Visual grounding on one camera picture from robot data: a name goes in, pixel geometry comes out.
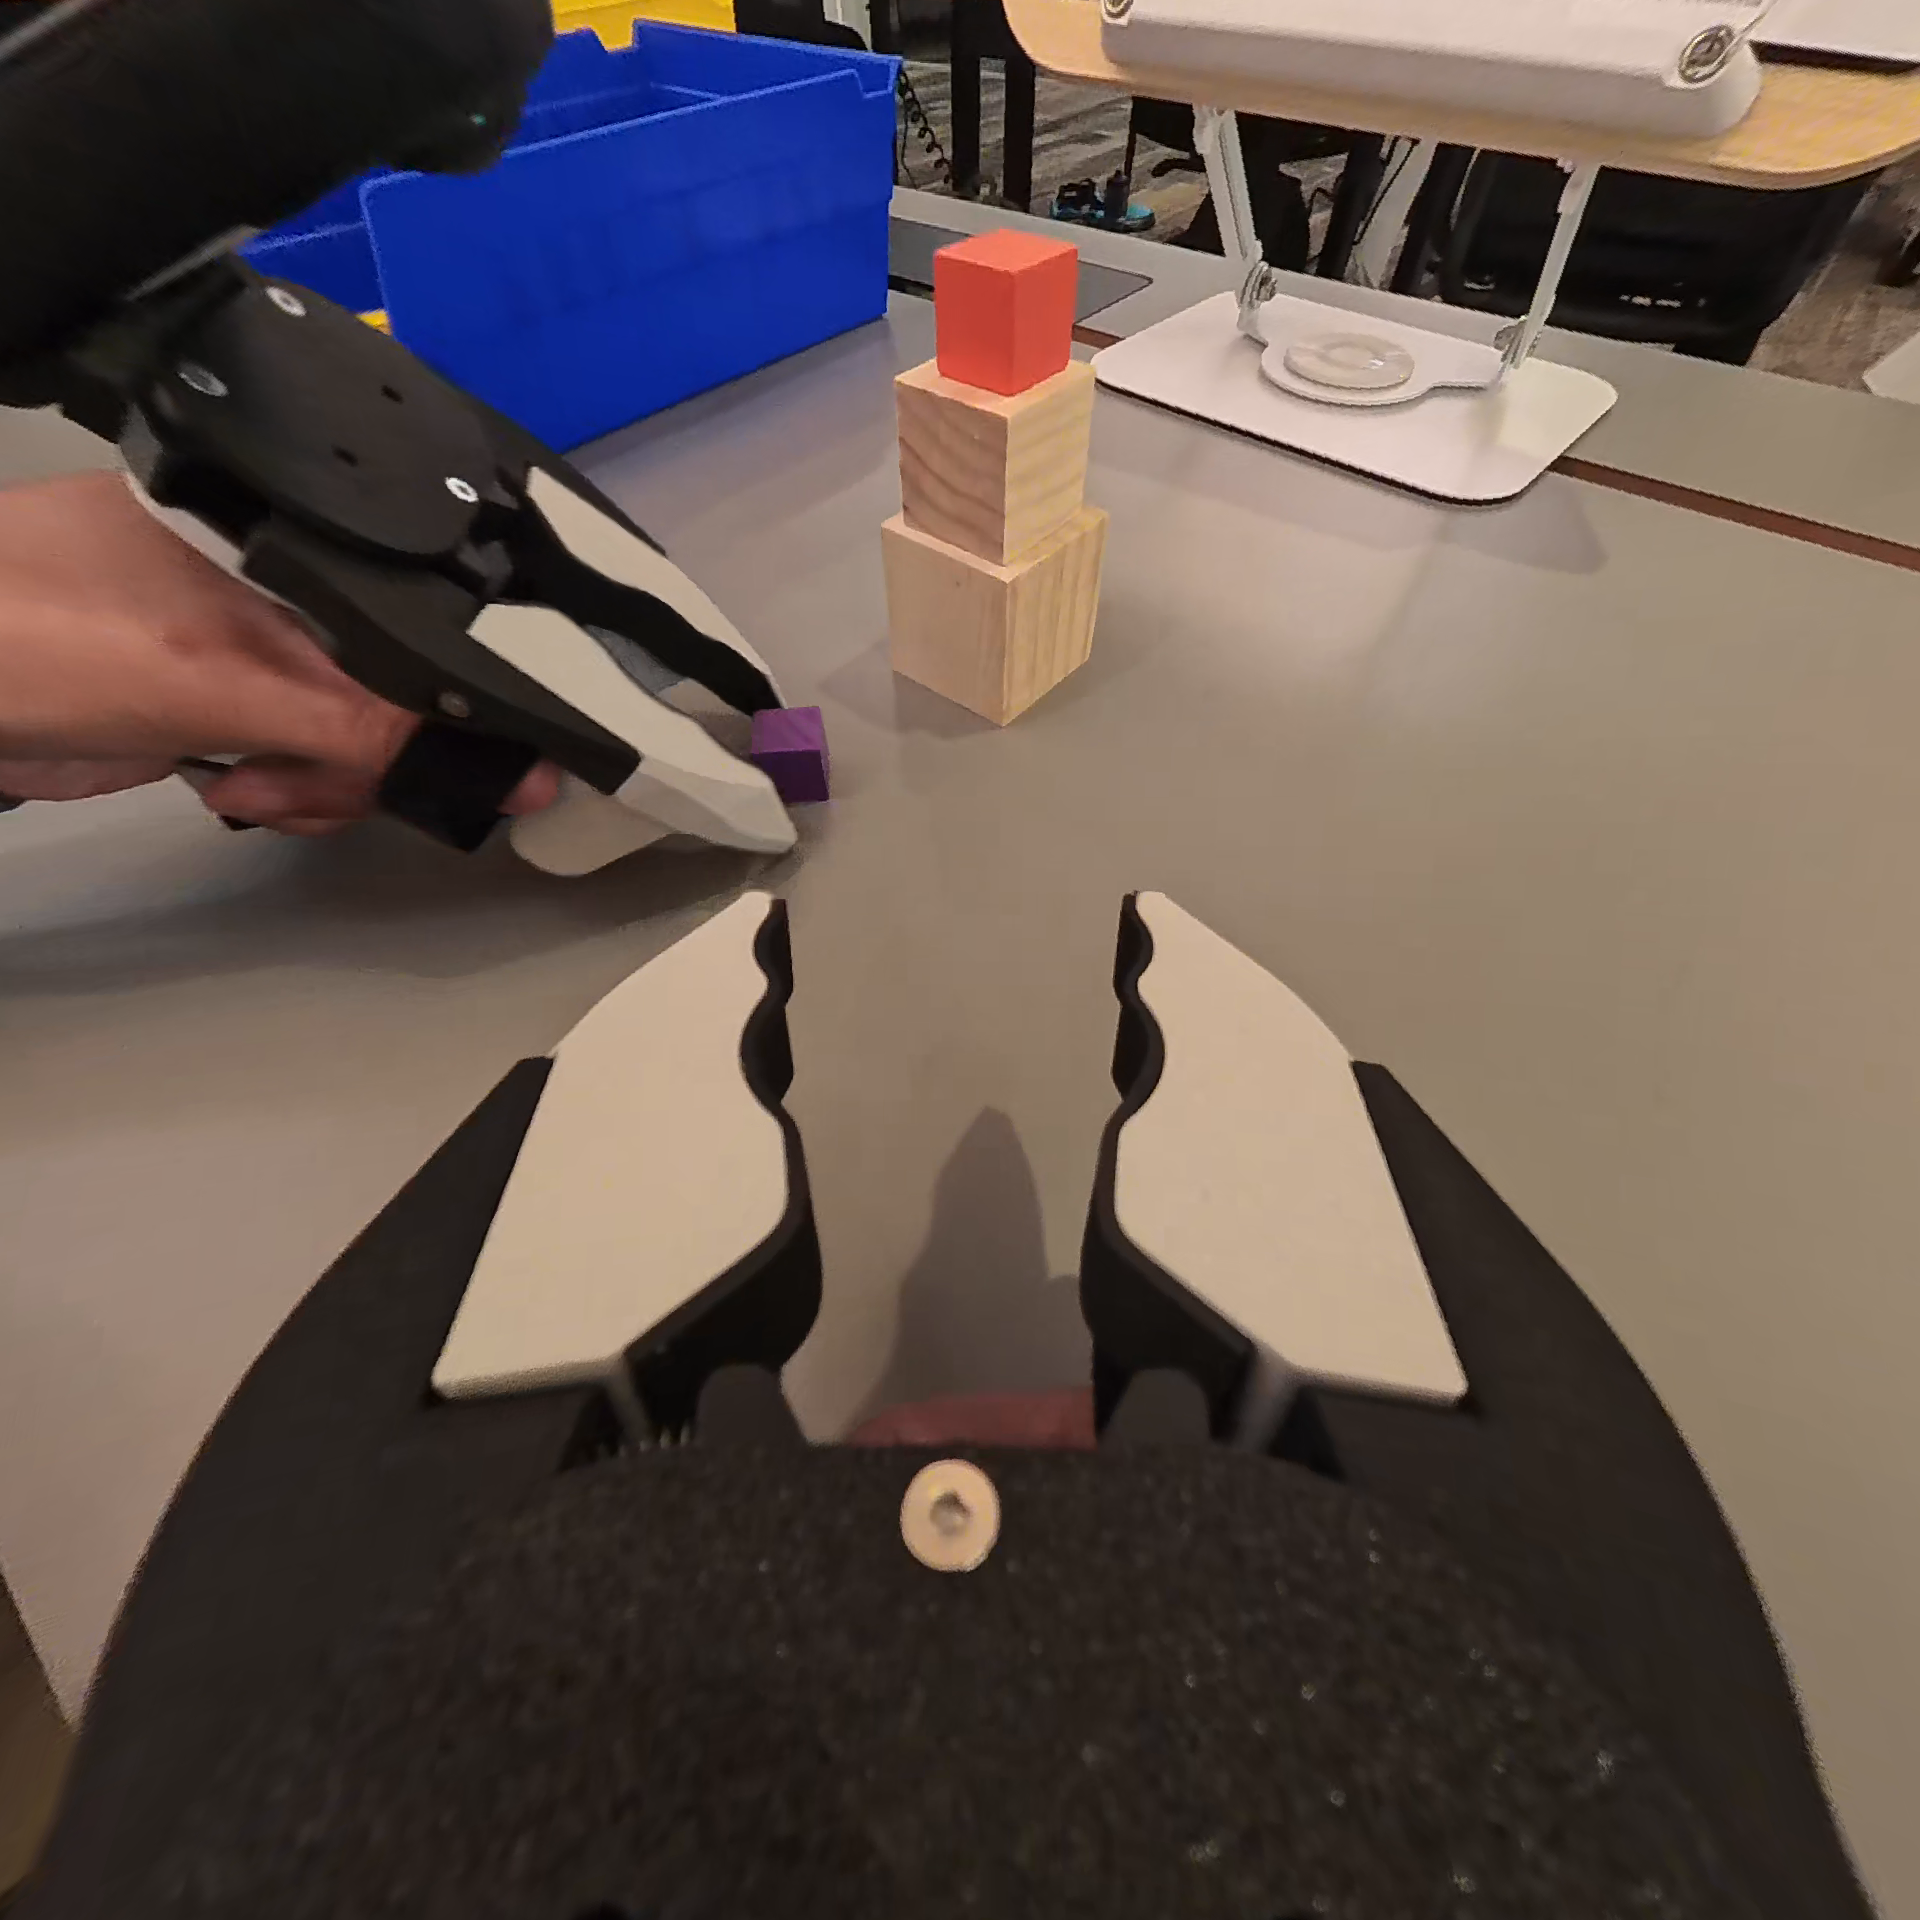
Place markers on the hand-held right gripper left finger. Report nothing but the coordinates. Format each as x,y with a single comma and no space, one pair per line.
617,1201

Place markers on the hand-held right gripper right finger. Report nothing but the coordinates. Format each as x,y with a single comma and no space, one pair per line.
1290,1201

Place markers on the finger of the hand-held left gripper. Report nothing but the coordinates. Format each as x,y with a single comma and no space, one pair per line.
677,616
691,810

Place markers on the purple wooden cube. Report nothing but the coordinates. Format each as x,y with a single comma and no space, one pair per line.
792,756

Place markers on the large wooden cube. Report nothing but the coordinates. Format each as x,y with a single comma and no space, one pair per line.
990,616

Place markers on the blue plastic bin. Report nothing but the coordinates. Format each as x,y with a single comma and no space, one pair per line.
631,270

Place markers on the medium wooden cube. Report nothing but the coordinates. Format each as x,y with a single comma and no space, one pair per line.
990,466

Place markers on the red wooden cube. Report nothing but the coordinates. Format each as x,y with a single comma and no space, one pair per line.
1006,317

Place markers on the person's left hand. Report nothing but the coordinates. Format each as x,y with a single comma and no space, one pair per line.
151,647

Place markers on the yellow plastic bin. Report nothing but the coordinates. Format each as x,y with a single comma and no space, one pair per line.
647,18

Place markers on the white folding stand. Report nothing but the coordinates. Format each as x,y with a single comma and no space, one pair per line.
1471,436

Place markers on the black office chair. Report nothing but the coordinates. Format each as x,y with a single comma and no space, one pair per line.
1710,270

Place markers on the wooden display board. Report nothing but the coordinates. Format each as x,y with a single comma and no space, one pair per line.
1846,126

